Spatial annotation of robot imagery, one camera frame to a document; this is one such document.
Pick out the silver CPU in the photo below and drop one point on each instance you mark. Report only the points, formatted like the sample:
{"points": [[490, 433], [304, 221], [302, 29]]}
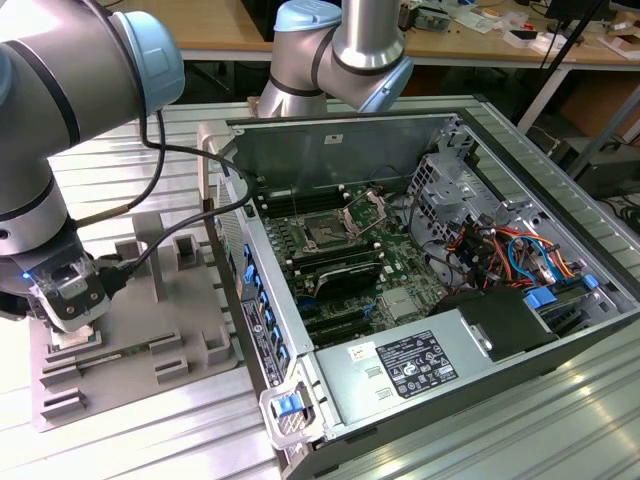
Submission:
{"points": [[75, 341]]}

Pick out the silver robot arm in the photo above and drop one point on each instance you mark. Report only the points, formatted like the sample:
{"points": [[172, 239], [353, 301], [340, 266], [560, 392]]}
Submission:
{"points": [[60, 90]]}

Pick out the black RAM slot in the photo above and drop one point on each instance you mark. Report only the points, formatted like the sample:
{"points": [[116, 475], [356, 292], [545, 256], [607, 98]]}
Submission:
{"points": [[335, 260], [305, 202], [300, 192], [332, 248]]}

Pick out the CPU socket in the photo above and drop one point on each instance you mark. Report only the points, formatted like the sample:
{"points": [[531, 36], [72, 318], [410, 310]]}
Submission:
{"points": [[325, 230]]}

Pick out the black expansion slot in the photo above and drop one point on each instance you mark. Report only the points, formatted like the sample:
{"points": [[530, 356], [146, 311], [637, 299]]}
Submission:
{"points": [[335, 321], [340, 335]]}

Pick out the grey parts rack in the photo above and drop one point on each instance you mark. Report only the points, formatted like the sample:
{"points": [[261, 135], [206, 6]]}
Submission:
{"points": [[125, 320]]}

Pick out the green RAM stick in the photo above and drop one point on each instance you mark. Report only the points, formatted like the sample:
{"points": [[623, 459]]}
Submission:
{"points": [[135, 348]]}

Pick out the blue case latch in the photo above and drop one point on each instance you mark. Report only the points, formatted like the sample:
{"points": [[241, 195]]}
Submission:
{"points": [[288, 405]]}

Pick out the thin locking lever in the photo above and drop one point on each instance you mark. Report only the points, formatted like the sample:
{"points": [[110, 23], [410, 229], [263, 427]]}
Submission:
{"points": [[295, 200]]}

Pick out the black graphics card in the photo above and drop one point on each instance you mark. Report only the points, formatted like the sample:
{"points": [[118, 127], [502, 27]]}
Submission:
{"points": [[345, 280]]}

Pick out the wooden desk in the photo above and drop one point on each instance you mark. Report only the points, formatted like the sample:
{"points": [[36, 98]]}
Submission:
{"points": [[225, 30]]}

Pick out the silver power supply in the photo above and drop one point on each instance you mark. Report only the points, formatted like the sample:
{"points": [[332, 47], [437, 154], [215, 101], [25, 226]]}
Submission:
{"points": [[360, 395]]}

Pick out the open PC case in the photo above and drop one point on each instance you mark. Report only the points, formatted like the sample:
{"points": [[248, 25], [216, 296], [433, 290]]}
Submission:
{"points": [[350, 145]]}

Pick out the silver chipset heat sink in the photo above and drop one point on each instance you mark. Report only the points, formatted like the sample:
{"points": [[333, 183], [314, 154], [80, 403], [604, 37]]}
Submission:
{"points": [[400, 304]]}

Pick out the green motherboard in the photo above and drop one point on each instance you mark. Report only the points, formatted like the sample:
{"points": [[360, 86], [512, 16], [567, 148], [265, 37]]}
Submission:
{"points": [[400, 270]]}

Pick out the silver drive cage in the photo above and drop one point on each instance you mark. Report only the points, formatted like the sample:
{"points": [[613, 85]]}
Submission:
{"points": [[450, 210]]}

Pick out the small white box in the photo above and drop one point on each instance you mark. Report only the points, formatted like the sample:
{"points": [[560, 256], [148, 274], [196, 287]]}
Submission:
{"points": [[520, 39]]}

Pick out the black box under desk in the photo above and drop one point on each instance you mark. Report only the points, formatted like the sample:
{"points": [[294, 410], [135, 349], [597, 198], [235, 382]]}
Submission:
{"points": [[610, 172]]}

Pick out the cardboard box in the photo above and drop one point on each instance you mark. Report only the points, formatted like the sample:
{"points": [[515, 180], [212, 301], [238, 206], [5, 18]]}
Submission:
{"points": [[622, 46]]}

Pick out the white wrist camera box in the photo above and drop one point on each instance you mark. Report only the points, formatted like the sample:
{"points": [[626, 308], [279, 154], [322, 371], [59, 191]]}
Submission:
{"points": [[75, 305]]}

